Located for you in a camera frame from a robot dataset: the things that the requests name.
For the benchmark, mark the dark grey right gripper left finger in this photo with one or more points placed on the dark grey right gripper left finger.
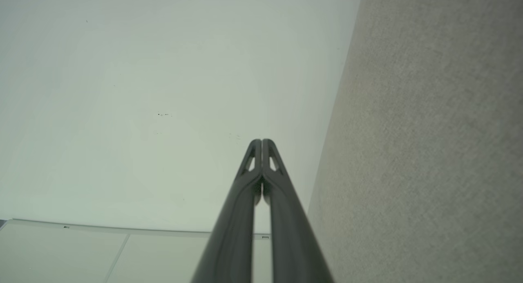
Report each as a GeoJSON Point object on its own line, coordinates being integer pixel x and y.
{"type": "Point", "coordinates": [233, 234]}

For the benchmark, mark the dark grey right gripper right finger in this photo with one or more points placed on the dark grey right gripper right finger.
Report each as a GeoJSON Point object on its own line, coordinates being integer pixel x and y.
{"type": "Point", "coordinates": [292, 238]}

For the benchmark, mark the grey fabric sofa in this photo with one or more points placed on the grey fabric sofa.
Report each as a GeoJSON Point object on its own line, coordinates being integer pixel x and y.
{"type": "Point", "coordinates": [429, 131]}

